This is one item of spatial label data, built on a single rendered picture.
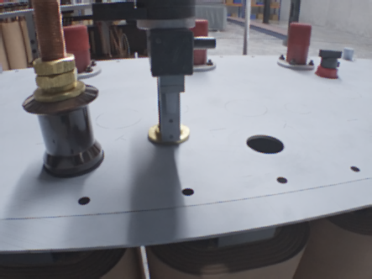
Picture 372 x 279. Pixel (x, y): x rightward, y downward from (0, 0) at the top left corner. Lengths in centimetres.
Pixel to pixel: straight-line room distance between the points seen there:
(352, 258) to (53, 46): 79
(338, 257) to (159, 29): 70
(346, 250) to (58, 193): 68
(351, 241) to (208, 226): 55
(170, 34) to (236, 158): 18
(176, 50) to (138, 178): 15
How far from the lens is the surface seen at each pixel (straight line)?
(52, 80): 32
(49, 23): 32
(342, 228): 75
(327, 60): 84
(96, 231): 28
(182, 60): 31
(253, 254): 63
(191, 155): 37
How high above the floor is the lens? 156
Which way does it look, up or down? 29 degrees down
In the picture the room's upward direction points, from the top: straight up
